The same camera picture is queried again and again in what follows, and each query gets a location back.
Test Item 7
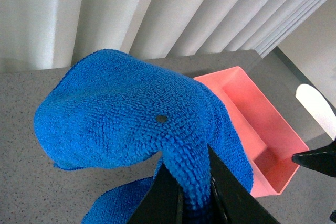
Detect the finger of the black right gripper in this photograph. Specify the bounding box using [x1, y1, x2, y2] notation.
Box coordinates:
[291, 142, 335, 177]

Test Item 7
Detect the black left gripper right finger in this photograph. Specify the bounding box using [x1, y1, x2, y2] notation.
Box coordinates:
[208, 146, 278, 224]

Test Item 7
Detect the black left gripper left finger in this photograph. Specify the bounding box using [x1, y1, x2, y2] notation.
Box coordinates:
[128, 164, 183, 224]

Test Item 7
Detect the blue microfiber cloth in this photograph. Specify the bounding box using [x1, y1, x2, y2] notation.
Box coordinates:
[34, 49, 254, 215]

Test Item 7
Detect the pink plastic box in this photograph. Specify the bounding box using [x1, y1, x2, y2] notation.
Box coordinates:
[195, 67, 309, 198]

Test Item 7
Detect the white curtain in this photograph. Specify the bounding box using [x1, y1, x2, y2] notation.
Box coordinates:
[1, 0, 326, 73]

